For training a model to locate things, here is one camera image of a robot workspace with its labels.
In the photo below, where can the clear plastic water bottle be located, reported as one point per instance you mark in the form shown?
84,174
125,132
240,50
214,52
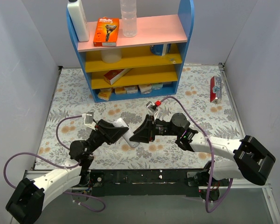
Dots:
129,17

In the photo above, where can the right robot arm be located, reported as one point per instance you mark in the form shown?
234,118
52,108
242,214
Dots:
245,159

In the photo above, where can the blue wooden shelf unit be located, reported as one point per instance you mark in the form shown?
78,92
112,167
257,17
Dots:
146,68

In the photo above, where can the blue and white can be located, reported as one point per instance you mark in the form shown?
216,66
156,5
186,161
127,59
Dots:
160,49

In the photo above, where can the white plastic bottle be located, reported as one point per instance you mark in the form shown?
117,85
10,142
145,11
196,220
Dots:
77,15

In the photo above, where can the mint green sponge pack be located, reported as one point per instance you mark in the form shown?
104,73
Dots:
157,86

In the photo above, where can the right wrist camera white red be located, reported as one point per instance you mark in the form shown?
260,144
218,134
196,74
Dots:
154,108

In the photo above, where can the orange Gillette razor box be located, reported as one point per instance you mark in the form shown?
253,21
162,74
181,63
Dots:
106,33

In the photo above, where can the white sponge pack tilted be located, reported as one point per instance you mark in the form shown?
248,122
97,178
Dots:
145,88

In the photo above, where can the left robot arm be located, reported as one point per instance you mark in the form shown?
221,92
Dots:
30,197

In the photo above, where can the aluminium rail frame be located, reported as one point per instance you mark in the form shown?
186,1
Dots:
217,187

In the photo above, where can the small clear wrapped item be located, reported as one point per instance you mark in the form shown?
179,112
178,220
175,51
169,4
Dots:
172,60

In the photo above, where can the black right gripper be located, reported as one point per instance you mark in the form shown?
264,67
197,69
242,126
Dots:
150,128

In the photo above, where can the yellow Kamenoko sponge pack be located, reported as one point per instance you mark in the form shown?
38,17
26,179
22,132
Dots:
104,95

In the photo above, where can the red and white long box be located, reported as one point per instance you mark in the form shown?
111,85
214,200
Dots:
114,75

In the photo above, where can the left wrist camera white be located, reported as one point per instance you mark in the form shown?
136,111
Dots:
89,120

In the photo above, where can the white remote control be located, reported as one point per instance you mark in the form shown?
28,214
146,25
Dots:
128,135

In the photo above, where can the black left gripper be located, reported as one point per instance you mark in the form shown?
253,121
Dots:
100,131

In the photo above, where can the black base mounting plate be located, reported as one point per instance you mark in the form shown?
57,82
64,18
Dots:
147,182

